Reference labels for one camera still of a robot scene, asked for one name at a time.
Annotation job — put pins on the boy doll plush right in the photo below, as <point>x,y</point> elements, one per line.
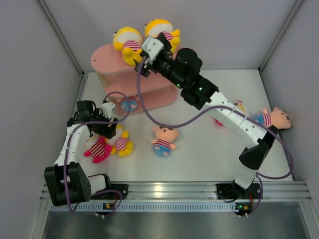
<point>277,117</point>

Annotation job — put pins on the pink three-tier shelf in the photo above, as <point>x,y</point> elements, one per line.
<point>116,75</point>

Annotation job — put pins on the white pink bear plush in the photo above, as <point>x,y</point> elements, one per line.
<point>229,114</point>
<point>97,148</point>

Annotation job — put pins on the white slotted cable duct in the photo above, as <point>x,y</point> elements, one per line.
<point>156,207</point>

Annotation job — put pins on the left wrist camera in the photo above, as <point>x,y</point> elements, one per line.
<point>107,108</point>

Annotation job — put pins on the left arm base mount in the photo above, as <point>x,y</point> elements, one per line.
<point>122,188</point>

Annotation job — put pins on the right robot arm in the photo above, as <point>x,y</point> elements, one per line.
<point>183,71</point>

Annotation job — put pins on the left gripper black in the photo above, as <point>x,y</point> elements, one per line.
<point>107,132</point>

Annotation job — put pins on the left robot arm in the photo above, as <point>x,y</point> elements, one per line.
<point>66,181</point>

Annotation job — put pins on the boy doll plush centre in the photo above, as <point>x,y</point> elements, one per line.
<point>163,142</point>

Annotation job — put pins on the aluminium front rail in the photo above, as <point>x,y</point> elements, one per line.
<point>207,191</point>

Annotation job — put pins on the white pink bear plush right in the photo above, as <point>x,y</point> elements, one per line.
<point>229,114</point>

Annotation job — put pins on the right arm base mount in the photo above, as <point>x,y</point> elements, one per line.
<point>229,191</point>

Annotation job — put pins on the yellow frog plush toy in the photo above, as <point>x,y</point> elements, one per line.
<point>160,25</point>

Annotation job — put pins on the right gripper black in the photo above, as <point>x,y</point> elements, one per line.
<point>149,67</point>

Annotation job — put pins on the boy doll plush in shelf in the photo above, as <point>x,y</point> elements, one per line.
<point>130,104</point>

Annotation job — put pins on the white pink bear plush left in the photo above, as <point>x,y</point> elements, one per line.
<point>97,148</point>

